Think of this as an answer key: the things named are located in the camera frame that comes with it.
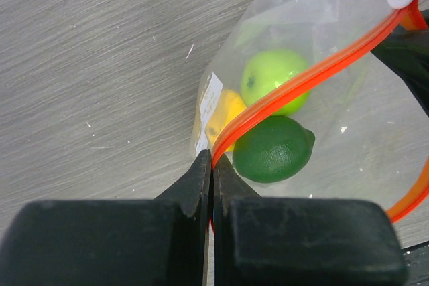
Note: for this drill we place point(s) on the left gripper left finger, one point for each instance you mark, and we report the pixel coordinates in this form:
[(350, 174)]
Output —
[(163, 241)]

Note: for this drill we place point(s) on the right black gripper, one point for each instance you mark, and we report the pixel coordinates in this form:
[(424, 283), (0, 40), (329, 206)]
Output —
[(406, 54)]

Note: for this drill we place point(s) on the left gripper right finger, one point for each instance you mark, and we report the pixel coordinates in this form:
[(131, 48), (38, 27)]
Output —
[(299, 241)]

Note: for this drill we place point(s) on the dark green avocado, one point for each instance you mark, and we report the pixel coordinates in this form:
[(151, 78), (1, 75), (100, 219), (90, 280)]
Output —
[(274, 150)]

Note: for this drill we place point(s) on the clear zip top bag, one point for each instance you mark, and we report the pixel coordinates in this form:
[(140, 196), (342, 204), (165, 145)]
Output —
[(371, 133)]

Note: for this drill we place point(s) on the yellow pear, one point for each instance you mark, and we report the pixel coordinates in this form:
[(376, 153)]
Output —
[(217, 110)]

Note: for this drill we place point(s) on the green apple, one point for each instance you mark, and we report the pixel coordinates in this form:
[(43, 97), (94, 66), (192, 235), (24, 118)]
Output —
[(268, 70)]

